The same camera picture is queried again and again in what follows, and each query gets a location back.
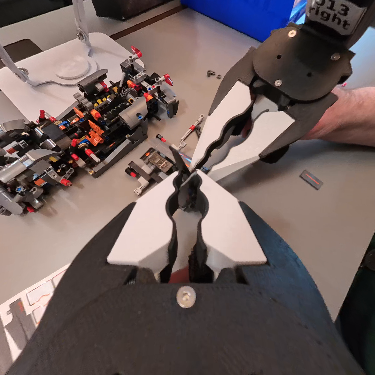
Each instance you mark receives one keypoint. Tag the blue plastic bin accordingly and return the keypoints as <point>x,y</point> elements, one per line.
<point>234,17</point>

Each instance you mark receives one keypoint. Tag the grey axle with red pin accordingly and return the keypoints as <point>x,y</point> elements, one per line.
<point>192,128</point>

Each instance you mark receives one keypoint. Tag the person's right hand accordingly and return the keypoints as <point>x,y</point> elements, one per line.
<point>351,117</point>

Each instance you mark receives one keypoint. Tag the white sticker sheet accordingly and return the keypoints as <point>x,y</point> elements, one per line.
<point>26,307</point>

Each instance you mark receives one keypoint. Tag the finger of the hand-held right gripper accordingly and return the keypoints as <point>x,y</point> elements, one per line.
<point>218,126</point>
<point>269,131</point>

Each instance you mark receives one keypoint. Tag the dark grey lego panel piece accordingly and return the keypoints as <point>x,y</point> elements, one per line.
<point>176,159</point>

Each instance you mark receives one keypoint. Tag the large lego car chassis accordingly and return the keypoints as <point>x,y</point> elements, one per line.
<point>111,111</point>

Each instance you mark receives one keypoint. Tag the dark lego tile red line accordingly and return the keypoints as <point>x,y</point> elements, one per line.
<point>311,179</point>

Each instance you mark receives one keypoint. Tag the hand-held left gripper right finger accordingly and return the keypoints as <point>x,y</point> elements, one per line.
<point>231,231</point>

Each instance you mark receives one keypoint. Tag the white book stand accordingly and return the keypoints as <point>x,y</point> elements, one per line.
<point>44,70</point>

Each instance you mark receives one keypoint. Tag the black grey lego frame assembly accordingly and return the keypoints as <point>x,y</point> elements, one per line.
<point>155,164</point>

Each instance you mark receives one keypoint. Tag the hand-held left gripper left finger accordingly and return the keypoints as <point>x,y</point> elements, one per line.
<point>143,231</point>

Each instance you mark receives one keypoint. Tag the small dark lego connector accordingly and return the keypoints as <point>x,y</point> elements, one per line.
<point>210,73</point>

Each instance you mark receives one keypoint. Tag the small black red lego pin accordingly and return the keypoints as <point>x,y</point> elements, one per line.
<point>160,137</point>

